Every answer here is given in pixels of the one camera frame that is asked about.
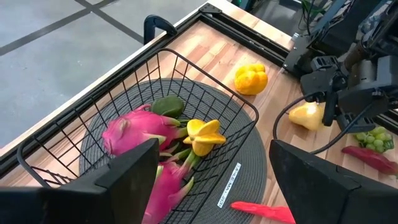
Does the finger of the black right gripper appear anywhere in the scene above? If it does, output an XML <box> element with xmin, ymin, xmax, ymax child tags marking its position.
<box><xmin>336</xmin><ymin>112</ymin><xmax>376</xmax><ymax>134</ymax></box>
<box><xmin>322</xmin><ymin>92</ymin><xmax>339</xmax><ymax>127</ymax></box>

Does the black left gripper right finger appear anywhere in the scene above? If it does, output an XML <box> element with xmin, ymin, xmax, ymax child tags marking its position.
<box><xmin>269</xmin><ymin>139</ymin><xmax>398</xmax><ymax>224</ymax></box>

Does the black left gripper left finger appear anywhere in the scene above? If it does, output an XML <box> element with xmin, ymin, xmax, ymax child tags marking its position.
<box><xmin>93</xmin><ymin>138</ymin><xmax>160</xmax><ymax>224</ymax></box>

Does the yellow pear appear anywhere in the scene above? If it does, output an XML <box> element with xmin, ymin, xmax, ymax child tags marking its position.
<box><xmin>288</xmin><ymin>101</ymin><xmax>326</xmax><ymax>131</ymax></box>

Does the green grape bunch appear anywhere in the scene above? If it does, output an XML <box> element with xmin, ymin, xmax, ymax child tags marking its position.
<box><xmin>354</xmin><ymin>126</ymin><xmax>395</xmax><ymax>154</ymax></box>

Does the pink dragon fruit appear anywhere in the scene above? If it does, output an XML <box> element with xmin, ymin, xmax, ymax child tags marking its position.
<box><xmin>141</xmin><ymin>149</ymin><xmax>203</xmax><ymax>224</ymax></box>
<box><xmin>101</xmin><ymin>104</ymin><xmax>188</xmax><ymax>157</ymax></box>

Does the dark red chili pepper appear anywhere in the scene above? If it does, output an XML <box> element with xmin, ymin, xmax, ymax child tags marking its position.
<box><xmin>341</xmin><ymin>145</ymin><xmax>398</xmax><ymax>175</ymax></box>

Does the bright red long pepper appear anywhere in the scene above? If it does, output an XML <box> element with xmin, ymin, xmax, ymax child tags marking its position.
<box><xmin>230</xmin><ymin>201</ymin><xmax>296</xmax><ymax>224</ymax></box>

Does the green avocado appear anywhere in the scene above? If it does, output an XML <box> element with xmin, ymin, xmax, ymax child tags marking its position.
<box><xmin>150</xmin><ymin>95</ymin><xmax>185</xmax><ymax>119</ymax></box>

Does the yellow starfruit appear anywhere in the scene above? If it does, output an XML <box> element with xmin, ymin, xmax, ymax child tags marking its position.
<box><xmin>182</xmin><ymin>119</ymin><xmax>227</xmax><ymax>157</ymax></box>

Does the grey round woven placemat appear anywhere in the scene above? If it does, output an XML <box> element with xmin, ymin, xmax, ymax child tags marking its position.
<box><xmin>79</xmin><ymin>77</ymin><xmax>268</xmax><ymax>224</ymax></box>

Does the yellow bell pepper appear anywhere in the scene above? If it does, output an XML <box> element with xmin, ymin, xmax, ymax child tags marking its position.
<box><xmin>233</xmin><ymin>63</ymin><xmax>269</xmax><ymax>96</ymax></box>

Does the black aluminium table frame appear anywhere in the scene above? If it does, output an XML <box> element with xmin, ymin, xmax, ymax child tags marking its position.
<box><xmin>0</xmin><ymin>2</ymin><xmax>398</xmax><ymax>180</ymax></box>

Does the black wire basket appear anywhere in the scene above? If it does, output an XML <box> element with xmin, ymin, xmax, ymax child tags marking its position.
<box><xmin>17</xmin><ymin>48</ymin><xmax>260</xmax><ymax>224</ymax></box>

